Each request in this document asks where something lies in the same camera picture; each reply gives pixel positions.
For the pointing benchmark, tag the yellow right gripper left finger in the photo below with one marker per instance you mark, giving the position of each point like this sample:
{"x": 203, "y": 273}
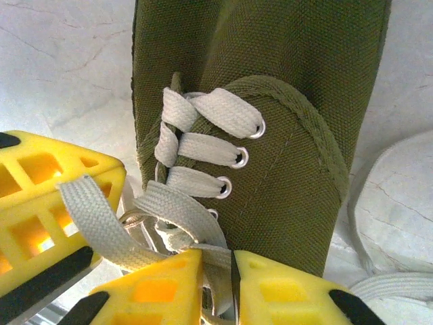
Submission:
{"x": 187, "y": 274}

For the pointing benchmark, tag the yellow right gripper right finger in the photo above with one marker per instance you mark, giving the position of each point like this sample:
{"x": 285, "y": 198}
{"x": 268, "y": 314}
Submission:
{"x": 247, "y": 291}

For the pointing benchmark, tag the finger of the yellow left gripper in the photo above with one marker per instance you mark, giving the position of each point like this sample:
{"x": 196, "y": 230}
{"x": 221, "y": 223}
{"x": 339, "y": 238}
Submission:
{"x": 34, "y": 204}

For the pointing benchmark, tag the olive shoe with laces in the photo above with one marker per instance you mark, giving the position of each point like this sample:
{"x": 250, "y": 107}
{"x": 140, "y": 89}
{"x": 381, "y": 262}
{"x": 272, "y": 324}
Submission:
{"x": 209, "y": 149}

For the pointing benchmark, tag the olive green canvas shoe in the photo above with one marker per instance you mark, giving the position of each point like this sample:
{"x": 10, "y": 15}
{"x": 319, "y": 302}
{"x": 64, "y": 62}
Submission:
{"x": 287, "y": 67}

